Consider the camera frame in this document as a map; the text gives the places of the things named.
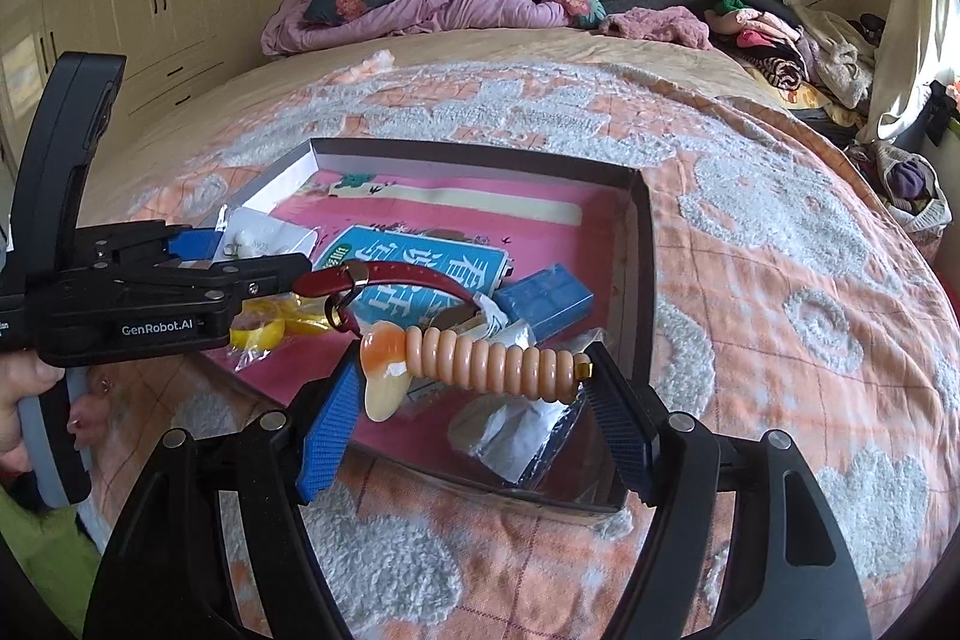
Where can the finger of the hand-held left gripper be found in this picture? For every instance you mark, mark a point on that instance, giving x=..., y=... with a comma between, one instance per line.
x=255, y=276
x=191, y=244

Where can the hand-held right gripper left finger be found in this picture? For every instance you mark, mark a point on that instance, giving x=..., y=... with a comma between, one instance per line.
x=330, y=430

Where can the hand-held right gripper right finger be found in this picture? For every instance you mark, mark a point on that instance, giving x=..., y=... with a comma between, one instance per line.
x=622, y=430

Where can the earring card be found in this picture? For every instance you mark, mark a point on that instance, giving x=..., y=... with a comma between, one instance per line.
x=281, y=239

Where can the yellow item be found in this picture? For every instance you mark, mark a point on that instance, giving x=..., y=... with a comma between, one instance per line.
x=259, y=332

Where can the clear plastic bag with dark item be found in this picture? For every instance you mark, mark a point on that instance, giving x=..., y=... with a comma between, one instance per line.
x=559, y=445

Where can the small blue box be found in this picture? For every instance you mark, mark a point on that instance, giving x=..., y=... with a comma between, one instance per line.
x=547, y=302

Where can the dark cardboard box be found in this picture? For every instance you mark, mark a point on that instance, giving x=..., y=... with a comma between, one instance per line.
x=634, y=280

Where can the person's left hand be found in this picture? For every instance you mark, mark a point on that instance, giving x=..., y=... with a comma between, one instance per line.
x=15, y=392

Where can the crumpled clear bag in box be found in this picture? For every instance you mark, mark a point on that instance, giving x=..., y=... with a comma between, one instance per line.
x=502, y=437

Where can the peach plaid blanket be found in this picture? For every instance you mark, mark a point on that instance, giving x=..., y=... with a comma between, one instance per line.
x=750, y=310

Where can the person's green clothing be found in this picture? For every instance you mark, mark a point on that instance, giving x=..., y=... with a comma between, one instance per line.
x=45, y=565

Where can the pink quilt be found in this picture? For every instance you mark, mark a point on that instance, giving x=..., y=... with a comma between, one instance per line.
x=465, y=3

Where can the white bag with purple clothes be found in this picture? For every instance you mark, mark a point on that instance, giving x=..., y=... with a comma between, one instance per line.
x=907, y=183

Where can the pink fuzzy garment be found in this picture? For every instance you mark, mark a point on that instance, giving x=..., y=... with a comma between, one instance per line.
x=660, y=25

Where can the small floral pillow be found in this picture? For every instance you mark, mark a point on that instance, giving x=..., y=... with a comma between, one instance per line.
x=574, y=3

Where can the pile of clothes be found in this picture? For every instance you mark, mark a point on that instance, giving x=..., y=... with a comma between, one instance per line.
x=780, y=40

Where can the cream curtain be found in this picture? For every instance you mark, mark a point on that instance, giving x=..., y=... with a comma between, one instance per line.
x=907, y=48

